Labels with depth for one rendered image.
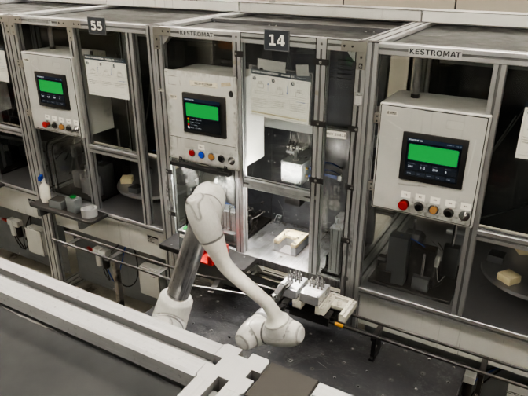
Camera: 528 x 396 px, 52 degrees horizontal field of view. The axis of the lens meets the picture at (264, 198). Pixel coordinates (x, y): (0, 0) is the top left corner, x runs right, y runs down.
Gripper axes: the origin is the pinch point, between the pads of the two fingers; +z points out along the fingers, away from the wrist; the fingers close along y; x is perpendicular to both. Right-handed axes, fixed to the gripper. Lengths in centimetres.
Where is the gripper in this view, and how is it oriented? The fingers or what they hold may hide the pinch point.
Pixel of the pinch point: (288, 291)
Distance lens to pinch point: 256.6
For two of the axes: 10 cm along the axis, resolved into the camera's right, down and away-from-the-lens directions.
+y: -0.2, -9.0, -4.3
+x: -8.7, -2.0, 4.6
